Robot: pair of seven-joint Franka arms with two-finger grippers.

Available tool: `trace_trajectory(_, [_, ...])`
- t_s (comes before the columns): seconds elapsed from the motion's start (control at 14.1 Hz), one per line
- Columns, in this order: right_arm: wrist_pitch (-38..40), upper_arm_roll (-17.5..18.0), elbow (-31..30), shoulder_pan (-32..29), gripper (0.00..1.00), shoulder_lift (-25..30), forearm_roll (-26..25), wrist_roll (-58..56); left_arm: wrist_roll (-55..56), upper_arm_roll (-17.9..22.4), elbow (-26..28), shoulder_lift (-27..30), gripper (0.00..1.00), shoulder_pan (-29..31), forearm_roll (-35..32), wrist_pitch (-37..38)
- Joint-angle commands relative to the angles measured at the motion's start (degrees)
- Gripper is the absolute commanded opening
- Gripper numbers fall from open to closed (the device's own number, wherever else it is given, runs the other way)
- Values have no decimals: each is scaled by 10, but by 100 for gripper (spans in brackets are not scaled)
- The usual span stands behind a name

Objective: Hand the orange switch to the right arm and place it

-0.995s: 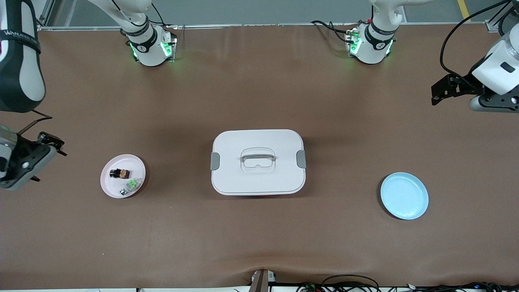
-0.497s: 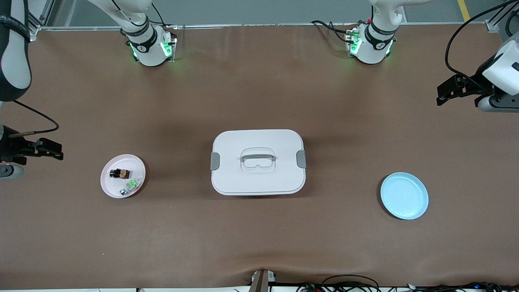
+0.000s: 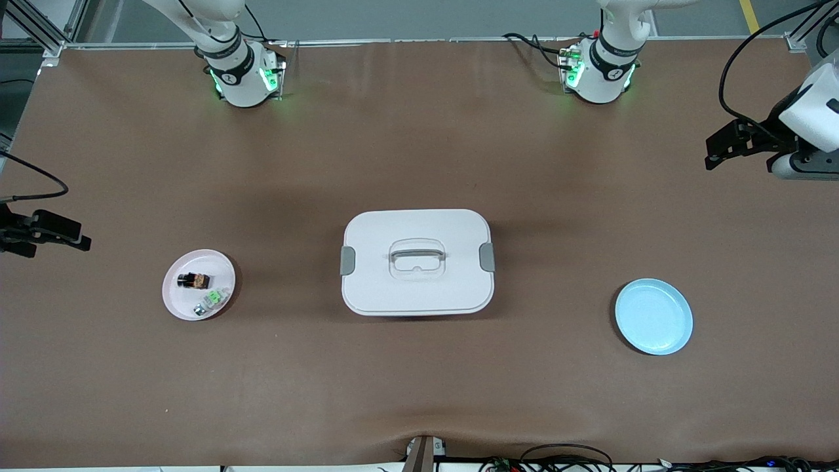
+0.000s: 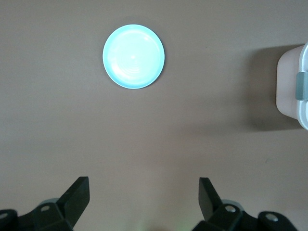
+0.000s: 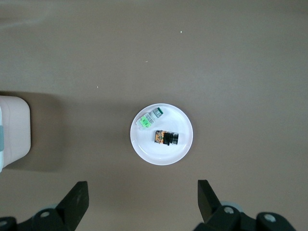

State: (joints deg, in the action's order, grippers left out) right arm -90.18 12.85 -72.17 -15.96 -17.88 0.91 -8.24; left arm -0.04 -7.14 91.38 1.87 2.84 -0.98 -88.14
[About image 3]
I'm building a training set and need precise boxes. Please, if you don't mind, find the pink round plate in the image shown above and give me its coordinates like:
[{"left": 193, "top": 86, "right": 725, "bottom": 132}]
[{"left": 162, "top": 248, "right": 237, "bottom": 321}]

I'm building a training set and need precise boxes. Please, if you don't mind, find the light blue round plate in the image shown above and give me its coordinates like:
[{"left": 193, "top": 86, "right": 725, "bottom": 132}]
[{"left": 615, "top": 278, "right": 693, "bottom": 356}]

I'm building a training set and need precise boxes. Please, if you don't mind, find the white lidded storage box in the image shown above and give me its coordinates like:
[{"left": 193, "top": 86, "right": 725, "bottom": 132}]
[{"left": 341, "top": 208, "right": 496, "bottom": 317}]

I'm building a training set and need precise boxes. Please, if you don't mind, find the brown table cover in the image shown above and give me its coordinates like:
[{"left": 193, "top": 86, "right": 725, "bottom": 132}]
[{"left": 0, "top": 38, "right": 839, "bottom": 467}]

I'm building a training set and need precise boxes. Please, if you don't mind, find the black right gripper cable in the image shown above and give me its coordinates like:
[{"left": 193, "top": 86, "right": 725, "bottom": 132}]
[{"left": 0, "top": 151, "right": 70, "bottom": 201}]

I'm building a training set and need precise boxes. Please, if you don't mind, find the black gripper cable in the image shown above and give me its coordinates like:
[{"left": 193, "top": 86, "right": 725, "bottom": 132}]
[
  {"left": 718, "top": 0, "right": 839, "bottom": 132},
  {"left": 0, "top": 151, "right": 70, "bottom": 201}
]

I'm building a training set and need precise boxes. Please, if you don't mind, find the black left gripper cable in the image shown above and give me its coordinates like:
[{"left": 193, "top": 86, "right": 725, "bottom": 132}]
[{"left": 718, "top": 0, "right": 839, "bottom": 132}]

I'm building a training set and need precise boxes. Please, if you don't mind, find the aluminium frame strut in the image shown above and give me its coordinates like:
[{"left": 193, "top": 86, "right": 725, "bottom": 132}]
[
  {"left": 0, "top": 0, "right": 90, "bottom": 61},
  {"left": 785, "top": 0, "right": 839, "bottom": 53}
]

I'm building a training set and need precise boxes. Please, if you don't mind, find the green and silver switch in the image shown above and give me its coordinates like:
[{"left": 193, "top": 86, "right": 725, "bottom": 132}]
[{"left": 193, "top": 287, "right": 230, "bottom": 318}]

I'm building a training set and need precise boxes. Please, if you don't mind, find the black left base cable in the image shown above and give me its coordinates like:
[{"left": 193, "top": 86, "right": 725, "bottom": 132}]
[{"left": 502, "top": 31, "right": 574, "bottom": 71}]

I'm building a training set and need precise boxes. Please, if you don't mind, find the black base cable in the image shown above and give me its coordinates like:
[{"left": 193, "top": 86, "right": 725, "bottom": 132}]
[
  {"left": 226, "top": 5, "right": 289, "bottom": 50},
  {"left": 502, "top": 31, "right": 574, "bottom": 71}
]

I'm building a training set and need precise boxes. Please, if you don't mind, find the black right base cable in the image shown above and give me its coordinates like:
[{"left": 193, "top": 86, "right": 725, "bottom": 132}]
[{"left": 226, "top": 5, "right": 289, "bottom": 50}]

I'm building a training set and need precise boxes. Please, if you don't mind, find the black floor cable bundle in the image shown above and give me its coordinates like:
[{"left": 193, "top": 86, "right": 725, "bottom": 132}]
[{"left": 659, "top": 454, "right": 839, "bottom": 472}]

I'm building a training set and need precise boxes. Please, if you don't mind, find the black looped floor cable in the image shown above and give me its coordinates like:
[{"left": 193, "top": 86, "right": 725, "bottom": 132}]
[{"left": 521, "top": 444, "right": 615, "bottom": 472}]

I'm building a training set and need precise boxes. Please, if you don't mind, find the aluminium camera mount post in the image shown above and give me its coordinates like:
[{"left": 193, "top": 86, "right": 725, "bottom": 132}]
[{"left": 402, "top": 434, "right": 448, "bottom": 472}]

